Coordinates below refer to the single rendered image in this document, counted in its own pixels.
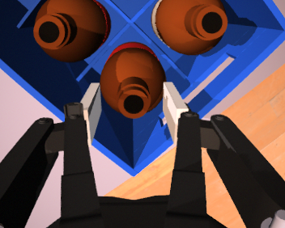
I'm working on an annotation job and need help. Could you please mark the brown bottle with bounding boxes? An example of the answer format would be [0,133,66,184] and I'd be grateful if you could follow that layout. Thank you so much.
[33,0,111,63]
[151,0,228,56]
[100,42,167,119]

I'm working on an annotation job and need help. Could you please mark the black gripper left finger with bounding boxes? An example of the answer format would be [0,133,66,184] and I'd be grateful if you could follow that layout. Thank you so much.
[0,83,104,228]

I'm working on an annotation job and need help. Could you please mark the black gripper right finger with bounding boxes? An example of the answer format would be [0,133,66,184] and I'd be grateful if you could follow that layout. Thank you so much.
[163,82,285,228]

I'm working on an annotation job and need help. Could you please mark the dark blue crate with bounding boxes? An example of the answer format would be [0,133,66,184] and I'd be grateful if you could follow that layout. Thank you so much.
[0,0,285,177]

